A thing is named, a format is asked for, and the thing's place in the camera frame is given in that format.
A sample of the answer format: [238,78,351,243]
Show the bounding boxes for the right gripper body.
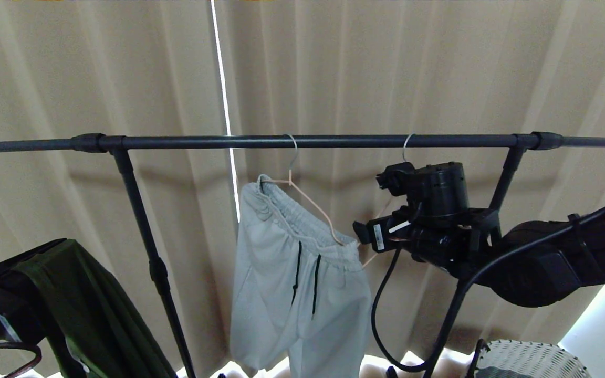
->
[368,216,459,263]

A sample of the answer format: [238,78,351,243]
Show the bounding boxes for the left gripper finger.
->
[0,239,68,280]

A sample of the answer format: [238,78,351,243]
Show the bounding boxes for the pink clothes hanger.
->
[258,134,346,247]
[360,133,417,268]

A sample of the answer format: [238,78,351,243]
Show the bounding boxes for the green garment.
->
[11,239,177,378]

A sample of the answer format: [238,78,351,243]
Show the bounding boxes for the pale grey shorts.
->
[229,175,373,378]

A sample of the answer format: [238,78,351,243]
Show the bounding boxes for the white laundry basket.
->
[473,339,592,378]

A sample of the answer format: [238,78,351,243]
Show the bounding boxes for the black clothes rack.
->
[0,131,605,378]

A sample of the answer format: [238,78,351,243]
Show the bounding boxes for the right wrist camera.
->
[376,162,424,211]

